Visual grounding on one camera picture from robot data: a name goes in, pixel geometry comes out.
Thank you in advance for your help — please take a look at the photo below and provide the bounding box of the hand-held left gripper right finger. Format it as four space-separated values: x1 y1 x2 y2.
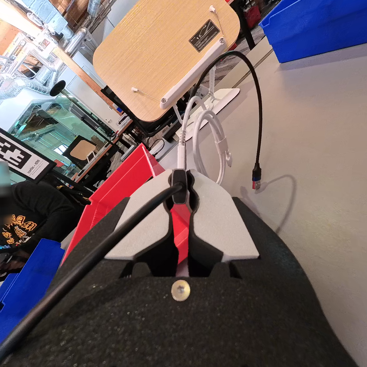
181 169 260 277

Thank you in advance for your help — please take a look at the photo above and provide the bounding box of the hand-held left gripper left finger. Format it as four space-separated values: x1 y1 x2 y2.
105 169 182 277

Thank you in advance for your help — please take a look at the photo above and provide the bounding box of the red storage bin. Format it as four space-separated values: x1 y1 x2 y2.
62 143 190 264

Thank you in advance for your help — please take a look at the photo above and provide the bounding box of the thick black USB cable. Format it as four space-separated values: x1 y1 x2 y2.
0 51 264 354

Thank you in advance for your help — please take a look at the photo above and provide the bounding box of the white cable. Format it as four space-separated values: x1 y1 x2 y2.
177 96 233 185

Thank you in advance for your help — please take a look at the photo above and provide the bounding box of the blue storage bin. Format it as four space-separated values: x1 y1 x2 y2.
0 238 66 343
258 0 367 63

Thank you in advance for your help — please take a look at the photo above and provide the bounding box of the grey desk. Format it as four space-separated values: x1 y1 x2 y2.
158 34 367 367

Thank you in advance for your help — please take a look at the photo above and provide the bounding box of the small distant book stand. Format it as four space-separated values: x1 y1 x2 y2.
70 139 98 170

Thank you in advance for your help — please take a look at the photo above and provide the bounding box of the printed marker sign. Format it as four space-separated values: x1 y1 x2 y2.
0 127 56 181

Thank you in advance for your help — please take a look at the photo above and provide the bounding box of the wooden book stand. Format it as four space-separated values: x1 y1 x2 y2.
92 0 241 141

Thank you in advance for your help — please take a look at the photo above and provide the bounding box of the glass walled enclosure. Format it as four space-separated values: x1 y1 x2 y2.
9 95 121 161

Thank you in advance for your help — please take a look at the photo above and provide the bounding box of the silver ventilation duct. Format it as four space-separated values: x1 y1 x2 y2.
0 0 95 99

